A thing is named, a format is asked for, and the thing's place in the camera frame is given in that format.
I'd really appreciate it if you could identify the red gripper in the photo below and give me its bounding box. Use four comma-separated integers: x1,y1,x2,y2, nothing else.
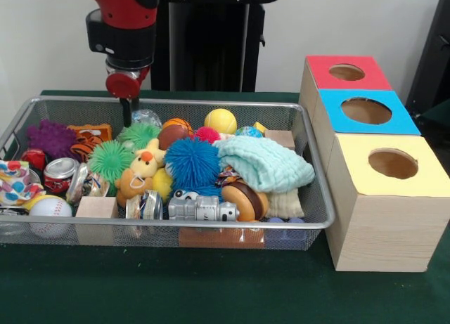
105,67,152,127

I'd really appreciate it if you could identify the crushed clear plastic bottle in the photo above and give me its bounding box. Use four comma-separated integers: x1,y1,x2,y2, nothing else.
130,108,163,129

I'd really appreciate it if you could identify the green spiky ball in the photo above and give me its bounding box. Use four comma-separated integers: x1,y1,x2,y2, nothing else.
86,122,162,184

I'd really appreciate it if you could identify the silver toy robot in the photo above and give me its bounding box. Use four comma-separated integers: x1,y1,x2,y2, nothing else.
167,193,240,222

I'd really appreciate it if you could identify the mint green cloth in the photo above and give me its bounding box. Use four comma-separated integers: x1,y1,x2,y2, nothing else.
212,136,316,194

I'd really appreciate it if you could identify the shallow metal mesh bin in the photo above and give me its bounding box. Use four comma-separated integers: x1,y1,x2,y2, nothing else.
0,95,335,251

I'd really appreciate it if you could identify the wooden box with three holes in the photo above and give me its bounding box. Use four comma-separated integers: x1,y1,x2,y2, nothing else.
298,55,450,273

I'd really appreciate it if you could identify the yellow plush duck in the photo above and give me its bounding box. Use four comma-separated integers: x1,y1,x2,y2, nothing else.
129,138,167,179

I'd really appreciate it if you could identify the purple spiky ball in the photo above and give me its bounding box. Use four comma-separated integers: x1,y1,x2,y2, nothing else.
26,119,80,160

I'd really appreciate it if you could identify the yellow foam ball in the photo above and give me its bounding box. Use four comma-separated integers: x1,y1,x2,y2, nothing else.
204,108,238,134

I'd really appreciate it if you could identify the toy hamburger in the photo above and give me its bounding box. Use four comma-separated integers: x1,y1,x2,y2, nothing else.
221,180,270,222

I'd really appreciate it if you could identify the cream cloth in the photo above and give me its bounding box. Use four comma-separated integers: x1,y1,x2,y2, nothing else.
265,189,305,219

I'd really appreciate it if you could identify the black panel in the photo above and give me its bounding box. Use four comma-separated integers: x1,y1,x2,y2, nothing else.
405,0,450,118

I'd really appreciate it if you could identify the dark green side table cloth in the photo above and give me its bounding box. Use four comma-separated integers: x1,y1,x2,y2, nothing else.
418,98,450,153

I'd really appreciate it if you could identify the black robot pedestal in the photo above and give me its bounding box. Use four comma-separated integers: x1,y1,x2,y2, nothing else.
150,0,284,92

